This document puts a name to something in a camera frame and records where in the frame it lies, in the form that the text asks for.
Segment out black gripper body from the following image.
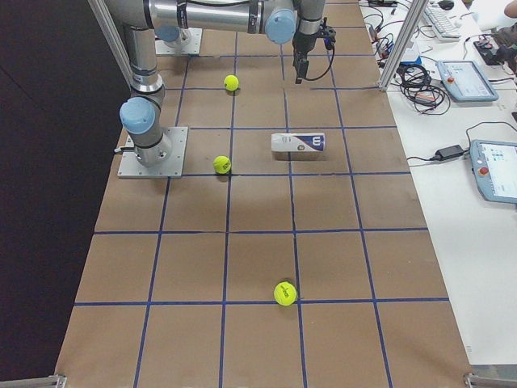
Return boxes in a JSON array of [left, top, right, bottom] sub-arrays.
[[292, 18, 336, 65]]

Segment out clear Wilson tennis ball can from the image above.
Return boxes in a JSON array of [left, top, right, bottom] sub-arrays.
[[271, 133, 326, 153]]

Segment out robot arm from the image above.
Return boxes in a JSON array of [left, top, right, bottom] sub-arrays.
[[103, 1, 335, 175]]

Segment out tennis ball between bases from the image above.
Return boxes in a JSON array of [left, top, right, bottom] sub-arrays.
[[224, 74, 240, 92]]

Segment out tennis ball near base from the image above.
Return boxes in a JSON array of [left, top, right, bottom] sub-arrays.
[[212, 155, 232, 175]]

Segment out tennis ball front right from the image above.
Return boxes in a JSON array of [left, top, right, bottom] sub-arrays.
[[273, 281, 297, 306]]

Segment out white keyboard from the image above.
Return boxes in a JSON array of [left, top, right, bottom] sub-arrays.
[[422, 5, 461, 42]]

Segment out far teach pendant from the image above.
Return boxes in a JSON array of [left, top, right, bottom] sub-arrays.
[[436, 61, 498, 102]]

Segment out teach pendant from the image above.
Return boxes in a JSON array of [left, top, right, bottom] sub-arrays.
[[469, 139, 516, 204], [436, 61, 498, 102]]

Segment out black power adapter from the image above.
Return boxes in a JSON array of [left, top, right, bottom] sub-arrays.
[[432, 145, 465, 162]]

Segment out near teach pendant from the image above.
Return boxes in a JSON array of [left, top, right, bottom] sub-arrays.
[[469, 139, 516, 204]]

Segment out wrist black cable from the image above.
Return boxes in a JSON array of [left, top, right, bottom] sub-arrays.
[[303, 18, 337, 82]]

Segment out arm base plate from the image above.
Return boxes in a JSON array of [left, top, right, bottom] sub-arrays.
[[116, 127, 189, 179], [155, 27, 203, 57]]

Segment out tangled black cables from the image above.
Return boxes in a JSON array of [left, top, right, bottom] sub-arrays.
[[397, 64, 450, 116]]

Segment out aluminium frame post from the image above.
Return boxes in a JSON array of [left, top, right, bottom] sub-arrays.
[[378, 0, 428, 91], [88, 0, 132, 87]]

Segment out aluminium frame post left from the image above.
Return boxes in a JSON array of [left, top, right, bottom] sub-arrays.
[[88, 0, 132, 87]]

